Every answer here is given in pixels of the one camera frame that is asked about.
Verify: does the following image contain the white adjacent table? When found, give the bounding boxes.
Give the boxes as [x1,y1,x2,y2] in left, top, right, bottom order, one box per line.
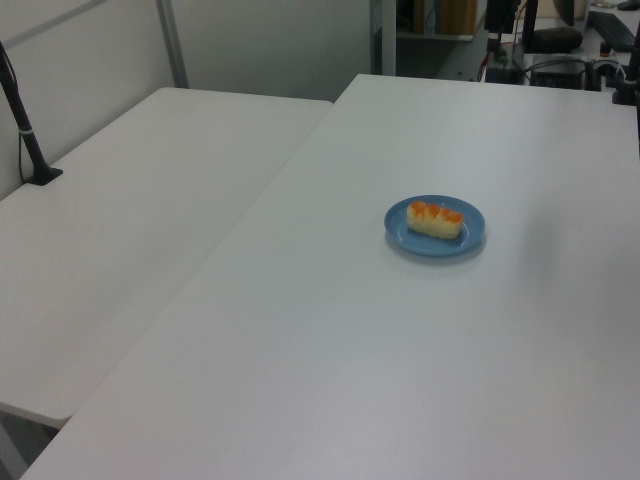
[0,86,335,430]

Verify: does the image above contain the grey metal partition post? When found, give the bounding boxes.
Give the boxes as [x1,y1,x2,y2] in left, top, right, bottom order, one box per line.
[155,0,190,90]

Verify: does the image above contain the bread roll with orange topping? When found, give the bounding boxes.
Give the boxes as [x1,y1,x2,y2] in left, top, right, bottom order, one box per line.
[405,199,464,241]

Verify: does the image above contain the black equipment box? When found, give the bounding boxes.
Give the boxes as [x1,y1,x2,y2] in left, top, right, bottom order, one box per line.
[528,53,587,91]

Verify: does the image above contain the wooden shelf boxes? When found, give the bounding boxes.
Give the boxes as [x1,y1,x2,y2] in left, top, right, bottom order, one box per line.
[411,0,479,37]

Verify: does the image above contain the black keyboard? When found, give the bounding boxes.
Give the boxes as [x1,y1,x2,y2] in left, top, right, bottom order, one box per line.
[585,10,637,50]

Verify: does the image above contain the dark padded bag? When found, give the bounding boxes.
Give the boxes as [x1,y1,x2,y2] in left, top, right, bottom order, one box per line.
[530,26,585,54]

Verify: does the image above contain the black camera stand clamp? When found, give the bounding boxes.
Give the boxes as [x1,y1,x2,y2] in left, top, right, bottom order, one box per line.
[611,29,640,107]

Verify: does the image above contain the black camera stand pole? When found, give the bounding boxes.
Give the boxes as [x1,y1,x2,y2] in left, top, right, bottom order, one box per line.
[0,39,65,188]

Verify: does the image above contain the black device with red cables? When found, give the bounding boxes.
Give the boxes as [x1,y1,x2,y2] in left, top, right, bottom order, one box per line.
[481,0,527,85]

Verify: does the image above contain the blue round plate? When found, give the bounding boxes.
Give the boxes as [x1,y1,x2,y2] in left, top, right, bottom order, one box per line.
[383,193,488,258]

